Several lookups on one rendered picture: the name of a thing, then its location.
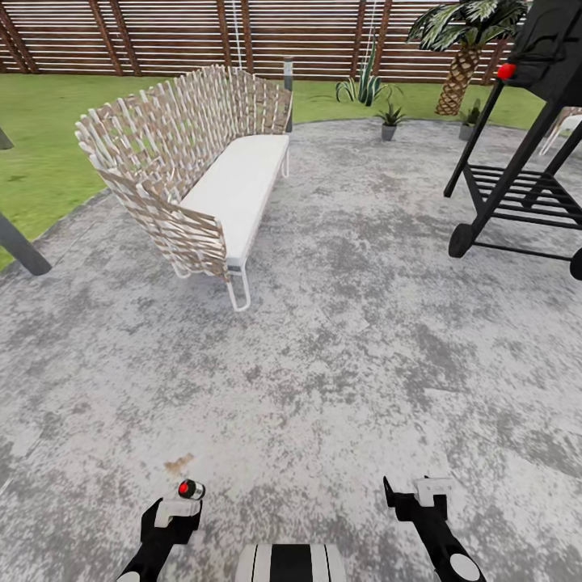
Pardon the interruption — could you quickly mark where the insectifuge atomizer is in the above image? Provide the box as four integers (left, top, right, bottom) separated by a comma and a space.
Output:
180, 0, 460, 499

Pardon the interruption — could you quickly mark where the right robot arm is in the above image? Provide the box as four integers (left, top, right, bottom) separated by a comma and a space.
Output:
383, 475, 484, 582

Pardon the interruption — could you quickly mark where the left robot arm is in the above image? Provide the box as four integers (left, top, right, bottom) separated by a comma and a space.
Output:
115, 498, 202, 582

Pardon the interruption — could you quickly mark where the robot trunk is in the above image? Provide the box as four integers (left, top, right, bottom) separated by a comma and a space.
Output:
235, 544, 347, 582

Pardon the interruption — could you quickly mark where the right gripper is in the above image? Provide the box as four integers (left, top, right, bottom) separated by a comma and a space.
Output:
383, 477, 449, 538

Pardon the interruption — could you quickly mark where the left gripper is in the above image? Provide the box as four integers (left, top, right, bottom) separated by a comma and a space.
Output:
140, 498, 201, 561

